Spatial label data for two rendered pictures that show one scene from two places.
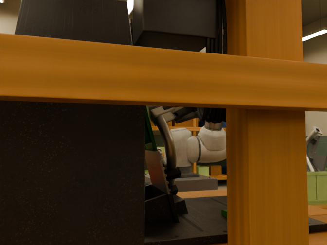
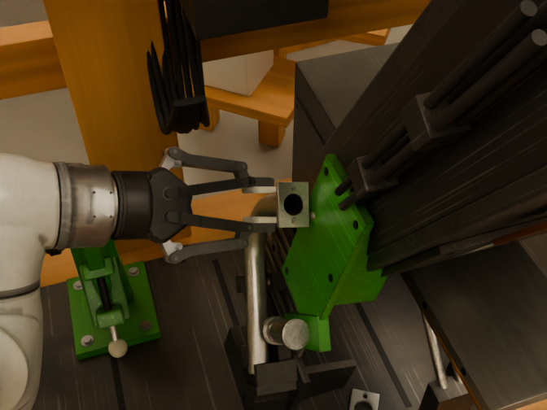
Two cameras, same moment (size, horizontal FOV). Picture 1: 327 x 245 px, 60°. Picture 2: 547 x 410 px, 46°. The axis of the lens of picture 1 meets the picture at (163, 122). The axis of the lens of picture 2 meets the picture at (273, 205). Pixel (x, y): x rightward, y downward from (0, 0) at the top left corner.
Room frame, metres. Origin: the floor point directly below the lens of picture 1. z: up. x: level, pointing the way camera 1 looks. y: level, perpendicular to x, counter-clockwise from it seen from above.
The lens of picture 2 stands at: (1.40, -0.01, 1.77)
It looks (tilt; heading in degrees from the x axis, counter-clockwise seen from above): 47 degrees down; 178
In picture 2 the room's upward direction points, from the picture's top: straight up
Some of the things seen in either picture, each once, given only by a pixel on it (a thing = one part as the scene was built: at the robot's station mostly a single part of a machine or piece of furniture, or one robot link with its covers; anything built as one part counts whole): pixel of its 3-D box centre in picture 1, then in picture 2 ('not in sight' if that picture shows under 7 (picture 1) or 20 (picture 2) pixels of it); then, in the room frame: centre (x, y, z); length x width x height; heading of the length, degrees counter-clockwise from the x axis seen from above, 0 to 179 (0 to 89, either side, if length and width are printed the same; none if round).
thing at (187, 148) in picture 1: (179, 147); not in sight; (1.65, -0.09, 1.08); 0.18 x 0.16 x 0.22; 103
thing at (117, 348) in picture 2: not in sight; (114, 334); (0.89, -0.23, 0.96); 0.06 x 0.03 x 0.06; 16
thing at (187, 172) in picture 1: (175, 171); not in sight; (1.63, -0.07, 0.95); 0.22 x 0.18 x 0.06; 119
